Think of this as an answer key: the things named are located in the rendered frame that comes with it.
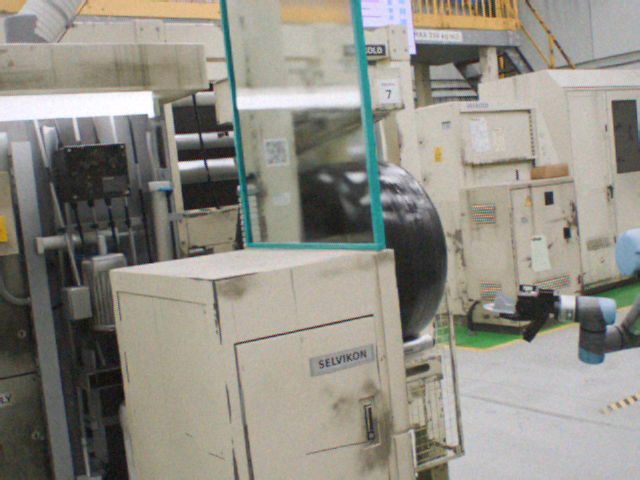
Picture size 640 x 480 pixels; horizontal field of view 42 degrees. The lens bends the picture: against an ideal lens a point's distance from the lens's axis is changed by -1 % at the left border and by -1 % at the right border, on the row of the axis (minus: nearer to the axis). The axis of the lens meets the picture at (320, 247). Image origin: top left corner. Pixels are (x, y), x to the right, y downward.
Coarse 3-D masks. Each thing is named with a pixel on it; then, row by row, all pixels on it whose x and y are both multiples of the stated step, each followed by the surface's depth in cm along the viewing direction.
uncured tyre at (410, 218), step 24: (384, 168) 246; (384, 192) 236; (408, 192) 239; (384, 216) 230; (408, 216) 234; (432, 216) 239; (408, 240) 232; (432, 240) 237; (408, 264) 232; (432, 264) 236; (408, 288) 233; (432, 288) 239; (408, 312) 238; (432, 312) 244; (408, 336) 249
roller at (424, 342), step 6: (420, 336) 253; (426, 336) 253; (432, 336) 254; (408, 342) 249; (414, 342) 250; (420, 342) 251; (426, 342) 252; (432, 342) 253; (408, 348) 248; (414, 348) 249; (420, 348) 251; (426, 348) 253
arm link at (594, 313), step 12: (576, 300) 235; (588, 300) 234; (600, 300) 234; (612, 300) 233; (576, 312) 234; (588, 312) 233; (600, 312) 232; (612, 312) 231; (588, 324) 234; (600, 324) 233; (612, 324) 234
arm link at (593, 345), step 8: (584, 328) 236; (608, 328) 239; (616, 328) 239; (584, 336) 236; (592, 336) 235; (600, 336) 235; (608, 336) 237; (616, 336) 237; (584, 344) 237; (592, 344) 235; (600, 344) 235; (608, 344) 236; (616, 344) 237; (584, 352) 237; (592, 352) 236; (600, 352) 236; (608, 352) 238; (584, 360) 238; (592, 360) 237; (600, 360) 237
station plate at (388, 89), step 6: (378, 84) 283; (384, 84) 285; (390, 84) 286; (396, 84) 288; (378, 90) 283; (384, 90) 285; (390, 90) 286; (396, 90) 288; (384, 96) 285; (390, 96) 286; (396, 96) 288; (384, 102) 285; (390, 102) 286
